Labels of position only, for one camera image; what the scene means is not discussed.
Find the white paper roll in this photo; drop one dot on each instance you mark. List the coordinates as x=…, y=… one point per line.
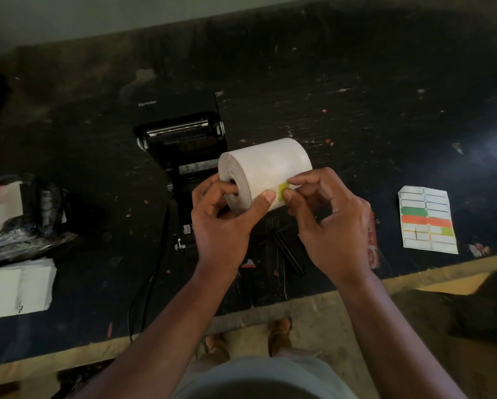
x=269, y=166

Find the person's right thumb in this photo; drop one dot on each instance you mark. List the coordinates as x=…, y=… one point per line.
x=295, y=209

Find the yellow sticker tab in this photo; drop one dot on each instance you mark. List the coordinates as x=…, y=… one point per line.
x=282, y=191

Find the person's left hand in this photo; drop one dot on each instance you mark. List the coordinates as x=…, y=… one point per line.
x=219, y=240

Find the person's left sandalled foot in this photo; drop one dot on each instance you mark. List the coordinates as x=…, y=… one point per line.
x=216, y=348

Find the coloured label sticker sheet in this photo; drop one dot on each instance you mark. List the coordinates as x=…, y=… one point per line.
x=428, y=220

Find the black plastic bag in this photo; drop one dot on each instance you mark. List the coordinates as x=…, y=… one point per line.
x=36, y=220

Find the black roll spindle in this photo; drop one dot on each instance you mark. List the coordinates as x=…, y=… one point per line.
x=289, y=251

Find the person's right forearm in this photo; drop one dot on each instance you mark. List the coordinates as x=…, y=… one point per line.
x=398, y=340

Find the person's grey shirt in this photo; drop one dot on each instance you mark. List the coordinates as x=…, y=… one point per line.
x=265, y=378

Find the person's right sandalled foot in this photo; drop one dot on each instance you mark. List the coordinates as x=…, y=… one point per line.
x=279, y=334

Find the white paper sheets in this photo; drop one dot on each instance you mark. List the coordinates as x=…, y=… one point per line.
x=15, y=288

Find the person's left forearm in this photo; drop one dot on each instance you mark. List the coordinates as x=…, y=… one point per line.
x=161, y=340

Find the person's right hand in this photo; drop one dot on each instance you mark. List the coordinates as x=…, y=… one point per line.
x=340, y=236

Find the red packet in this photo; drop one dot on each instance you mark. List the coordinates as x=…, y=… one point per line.
x=372, y=249

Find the small red white scrap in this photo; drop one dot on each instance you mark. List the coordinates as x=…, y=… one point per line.
x=479, y=249

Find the black label printer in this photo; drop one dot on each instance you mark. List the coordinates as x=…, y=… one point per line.
x=182, y=141

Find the person's left thumb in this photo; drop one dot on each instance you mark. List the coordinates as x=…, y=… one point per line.
x=261, y=205

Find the person's sandalled foot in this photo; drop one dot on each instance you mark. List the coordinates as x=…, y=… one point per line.
x=279, y=334
x=216, y=348

